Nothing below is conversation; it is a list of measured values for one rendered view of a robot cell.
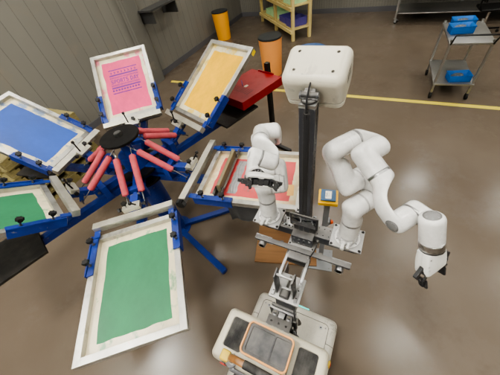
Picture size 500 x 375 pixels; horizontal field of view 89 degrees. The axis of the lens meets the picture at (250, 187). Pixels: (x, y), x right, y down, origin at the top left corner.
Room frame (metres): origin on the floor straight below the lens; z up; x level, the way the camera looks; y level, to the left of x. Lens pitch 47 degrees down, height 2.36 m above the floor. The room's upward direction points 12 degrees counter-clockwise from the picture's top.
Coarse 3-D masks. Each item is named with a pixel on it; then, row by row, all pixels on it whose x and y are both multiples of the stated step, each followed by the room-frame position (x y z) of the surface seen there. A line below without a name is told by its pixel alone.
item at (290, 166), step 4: (224, 160) 1.68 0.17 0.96; (240, 160) 1.63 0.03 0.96; (244, 160) 1.62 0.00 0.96; (224, 164) 1.62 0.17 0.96; (236, 164) 1.59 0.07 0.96; (288, 164) 1.46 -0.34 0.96; (292, 164) 1.45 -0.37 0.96; (220, 168) 1.58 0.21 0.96; (236, 168) 1.54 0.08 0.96; (288, 168) 1.42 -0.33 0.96; (292, 168) 1.40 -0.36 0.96; (220, 172) 1.54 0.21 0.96; (232, 172) 1.51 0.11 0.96; (244, 172) 1.48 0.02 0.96; (288, 172) 1.38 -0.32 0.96; (292, 172) 1.36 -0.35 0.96; (288, 176) 1.33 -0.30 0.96; (292, 176) 1.32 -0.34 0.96; (292, 180) 1.28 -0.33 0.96
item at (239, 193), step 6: (216, 180) 1.46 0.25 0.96; (228, 180) 1.43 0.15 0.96; (288, 180) 1.29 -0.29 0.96; (228, 186) 1.36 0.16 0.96; (240, 186) 1.33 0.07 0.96; (240, 192) 1.27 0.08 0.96; (246, 192) 1.26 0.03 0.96; (252, 198) 1.19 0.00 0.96; (276, 198) 1.15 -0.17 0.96; (282, 198) 1.13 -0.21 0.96; (288, 198) 1.12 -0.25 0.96
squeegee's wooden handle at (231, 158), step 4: (232, 152) 1.63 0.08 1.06; (228, 156) 1.59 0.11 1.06; (232, 156) 1.59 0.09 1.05; (236, 156) 1.65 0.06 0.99; (228, 160) 1.54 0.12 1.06; (232, 160) 1.57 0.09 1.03; (228, 164) 1.49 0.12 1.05; (232, 164) 1.55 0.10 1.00; (224, 168) 1.46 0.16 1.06; (228, 168) 1.48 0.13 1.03; (224, 172) 1.42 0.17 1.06; (228, 172) 1.46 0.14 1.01; (220, 176) 1.38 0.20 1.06; (224, 176) 1.38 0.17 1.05; (220, 180) 1.34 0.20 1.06; (224, 180) 1.37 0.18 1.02; (220, 184) 1.31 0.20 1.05; (224, 184) 1.35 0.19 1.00; (220, 188) 1.29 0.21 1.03
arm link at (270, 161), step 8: (256, 136) 0.98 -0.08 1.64; (264, 136) 0.97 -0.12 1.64; (256, 144) 0.96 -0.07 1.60; (264, 144) 0.94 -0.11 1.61; (272, 144) 0.92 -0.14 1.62; (264, 152) 0.83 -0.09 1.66; (272, 152) 0.89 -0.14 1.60; (264, 160) 0.80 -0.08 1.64; (272, 160) 0.80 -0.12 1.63; (264, 168) 0.80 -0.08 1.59; (272, 168) 0.79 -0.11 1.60
